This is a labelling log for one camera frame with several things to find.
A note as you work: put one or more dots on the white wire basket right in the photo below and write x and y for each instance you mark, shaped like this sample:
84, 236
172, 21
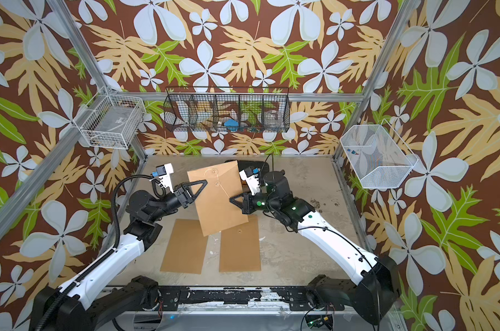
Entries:
379, 156

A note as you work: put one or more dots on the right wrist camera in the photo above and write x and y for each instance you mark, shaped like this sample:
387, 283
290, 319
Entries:
251, 176

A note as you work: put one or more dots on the brown file bag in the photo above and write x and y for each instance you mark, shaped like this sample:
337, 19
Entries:
186, 248
240, 248
214, 209

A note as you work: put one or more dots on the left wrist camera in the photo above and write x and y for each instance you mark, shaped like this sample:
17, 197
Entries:
162, 176

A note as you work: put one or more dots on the white wire basket left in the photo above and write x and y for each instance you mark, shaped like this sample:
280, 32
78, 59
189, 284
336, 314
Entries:
112, 121

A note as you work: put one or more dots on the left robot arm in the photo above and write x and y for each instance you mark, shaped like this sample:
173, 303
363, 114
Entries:
77, 303

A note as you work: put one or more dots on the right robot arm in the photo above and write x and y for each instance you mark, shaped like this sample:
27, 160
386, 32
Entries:
371, 287

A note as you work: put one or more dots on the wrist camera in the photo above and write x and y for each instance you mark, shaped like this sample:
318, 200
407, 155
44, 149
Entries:
162, 176
251, 176

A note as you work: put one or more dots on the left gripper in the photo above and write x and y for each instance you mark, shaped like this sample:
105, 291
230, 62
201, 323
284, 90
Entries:
182, 196

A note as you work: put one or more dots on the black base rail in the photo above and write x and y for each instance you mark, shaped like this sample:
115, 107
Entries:
290, 298

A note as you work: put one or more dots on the black wire basket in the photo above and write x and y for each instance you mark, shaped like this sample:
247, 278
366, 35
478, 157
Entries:
256, 109

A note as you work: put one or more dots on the white wire basket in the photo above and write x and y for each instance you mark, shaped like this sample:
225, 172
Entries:
112, 121
379, 156

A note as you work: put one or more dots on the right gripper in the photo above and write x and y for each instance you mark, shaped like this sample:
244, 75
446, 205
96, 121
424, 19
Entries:
248, 207

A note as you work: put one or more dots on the blue item in basket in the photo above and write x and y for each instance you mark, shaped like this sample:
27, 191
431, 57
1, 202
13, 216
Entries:
231, 125

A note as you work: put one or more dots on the black tool case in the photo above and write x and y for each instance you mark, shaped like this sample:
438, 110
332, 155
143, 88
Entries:
261, 166

